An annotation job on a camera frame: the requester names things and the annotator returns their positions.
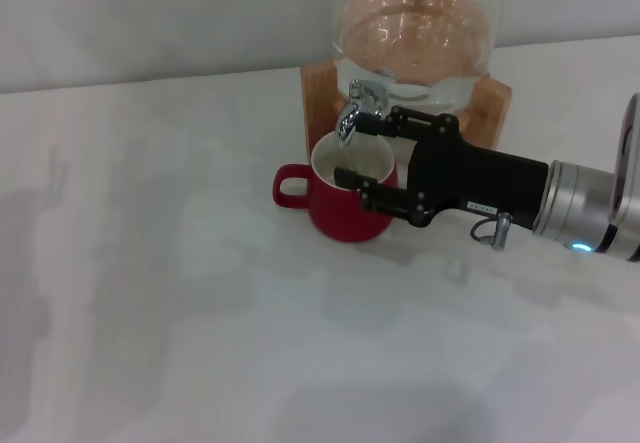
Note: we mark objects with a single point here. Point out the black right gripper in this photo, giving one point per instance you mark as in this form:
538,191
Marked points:
480,178

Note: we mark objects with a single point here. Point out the chrome faucet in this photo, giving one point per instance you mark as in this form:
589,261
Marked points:
347,123

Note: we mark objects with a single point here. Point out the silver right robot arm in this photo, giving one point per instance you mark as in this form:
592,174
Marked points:
575,203

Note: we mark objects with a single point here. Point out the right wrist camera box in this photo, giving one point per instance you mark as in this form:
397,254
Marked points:
631,163

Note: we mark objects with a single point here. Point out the glass water dispenser jar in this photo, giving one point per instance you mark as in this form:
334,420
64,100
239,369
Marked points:
415,38

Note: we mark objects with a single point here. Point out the wooden dispenser stand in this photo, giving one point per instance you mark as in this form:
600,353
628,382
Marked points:
320,113

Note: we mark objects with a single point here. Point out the red ceramic cup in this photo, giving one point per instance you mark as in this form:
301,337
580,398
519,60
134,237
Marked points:
340,213

